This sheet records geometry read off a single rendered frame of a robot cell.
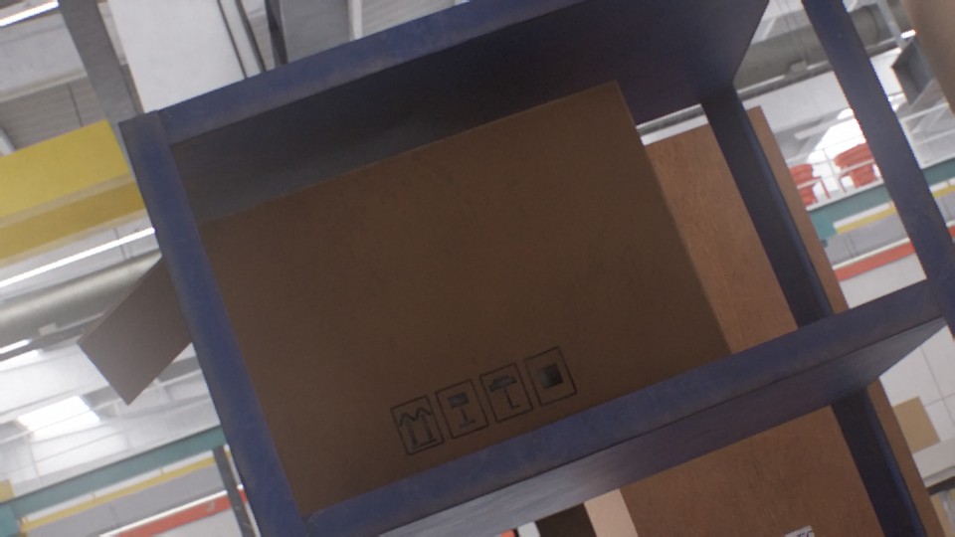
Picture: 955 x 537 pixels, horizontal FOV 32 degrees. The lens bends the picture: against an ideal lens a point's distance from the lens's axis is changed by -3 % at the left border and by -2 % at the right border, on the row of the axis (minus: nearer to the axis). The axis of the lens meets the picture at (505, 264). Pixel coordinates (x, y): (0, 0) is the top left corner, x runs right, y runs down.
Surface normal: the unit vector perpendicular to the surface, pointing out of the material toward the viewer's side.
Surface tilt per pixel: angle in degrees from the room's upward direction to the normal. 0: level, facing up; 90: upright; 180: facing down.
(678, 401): 90
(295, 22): 180
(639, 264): 90
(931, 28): 90
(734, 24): 180
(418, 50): 90
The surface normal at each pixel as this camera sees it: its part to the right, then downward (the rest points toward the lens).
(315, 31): 0.36, 0.90
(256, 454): 0.04, -0.25
